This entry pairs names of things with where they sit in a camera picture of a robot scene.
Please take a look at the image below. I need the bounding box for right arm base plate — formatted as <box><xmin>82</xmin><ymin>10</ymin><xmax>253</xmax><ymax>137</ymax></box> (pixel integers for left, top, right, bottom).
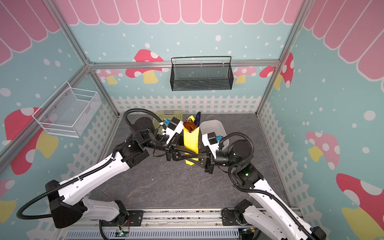
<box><xmin>221</xmin><ymin>208</ymin><xmax>246</xmax><ymax>226</ymax></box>

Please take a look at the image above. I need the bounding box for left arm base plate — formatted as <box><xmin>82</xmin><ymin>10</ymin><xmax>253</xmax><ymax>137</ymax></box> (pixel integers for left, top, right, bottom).
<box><xmin>122</xmin><ymin>210</ymin><xmax>144</xmax><ymax>227</ymax></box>

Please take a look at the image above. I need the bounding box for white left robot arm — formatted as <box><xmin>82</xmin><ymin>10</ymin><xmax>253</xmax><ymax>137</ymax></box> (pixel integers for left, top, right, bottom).
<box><xmin>46</xmin><ymin>117</ymin><xmax>197</xmax><ymax>229</ymax></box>

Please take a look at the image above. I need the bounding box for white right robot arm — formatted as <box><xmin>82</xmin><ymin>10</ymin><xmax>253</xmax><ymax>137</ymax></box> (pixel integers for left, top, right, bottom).
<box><xmin>172</xmin><ymin>135</ymin><xmax>327</xmax><ymax>240</ymax></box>

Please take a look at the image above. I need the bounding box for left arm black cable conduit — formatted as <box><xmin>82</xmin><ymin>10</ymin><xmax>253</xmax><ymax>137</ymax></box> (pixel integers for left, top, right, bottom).
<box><xmin>16</xmin><ymin>108</ymin><xmax>164</xmax><ymax>240</ymax></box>

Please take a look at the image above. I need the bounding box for green perforated plastic basket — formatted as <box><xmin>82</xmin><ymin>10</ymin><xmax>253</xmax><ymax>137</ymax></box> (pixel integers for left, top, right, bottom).
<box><xmin>155</xmin><ymin>110</ymin><xmax>183</xmax><ymax>121</ymax></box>

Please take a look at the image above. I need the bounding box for yellow paper napkin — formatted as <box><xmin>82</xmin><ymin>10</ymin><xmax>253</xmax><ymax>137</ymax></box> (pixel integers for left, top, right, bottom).
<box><xmin>183</xmin><ymin>116</ymin><xmax>200</xmax><ymax>153</ymax></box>

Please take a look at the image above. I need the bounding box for white plastic tub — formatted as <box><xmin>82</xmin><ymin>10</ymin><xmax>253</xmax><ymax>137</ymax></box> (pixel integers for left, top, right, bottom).
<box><xmin>200</xmin><ymin>120</ymin><xmax>227</xmax><ymax>138</ymax></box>

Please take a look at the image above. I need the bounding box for black mesh wall basket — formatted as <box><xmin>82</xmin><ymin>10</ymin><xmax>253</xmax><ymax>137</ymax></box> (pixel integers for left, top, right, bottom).
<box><xmin>170</xmin><ymin>56</ymin><xmax>234</xmax><ymax>91</ymax></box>

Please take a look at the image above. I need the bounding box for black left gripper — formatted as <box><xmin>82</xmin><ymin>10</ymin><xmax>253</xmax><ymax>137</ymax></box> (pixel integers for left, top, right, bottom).
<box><xmin>141</xmin><ymin>131</ymin><xmax>201</xmax><ymax>163</ymax></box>

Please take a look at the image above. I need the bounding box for purple knife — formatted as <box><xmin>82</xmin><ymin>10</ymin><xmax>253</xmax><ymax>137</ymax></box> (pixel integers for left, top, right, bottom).
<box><xmin>194</xmin><ymin>112</ymin><xmax>201</xmax><ymax>128</ymax></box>

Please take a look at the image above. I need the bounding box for white wire wall basket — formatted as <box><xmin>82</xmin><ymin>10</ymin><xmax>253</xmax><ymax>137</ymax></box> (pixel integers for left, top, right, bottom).
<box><xmin>33</xmin><ymin>82</ymin><xmax>102</xmax><ymax>138</ymax></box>

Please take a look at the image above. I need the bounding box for purple spoon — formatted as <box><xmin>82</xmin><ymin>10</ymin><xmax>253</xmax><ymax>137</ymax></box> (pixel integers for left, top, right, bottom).
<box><xmin>183</xmin><ymin>121</ymin><xmax>197</xmax><ymax>133</ymax></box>

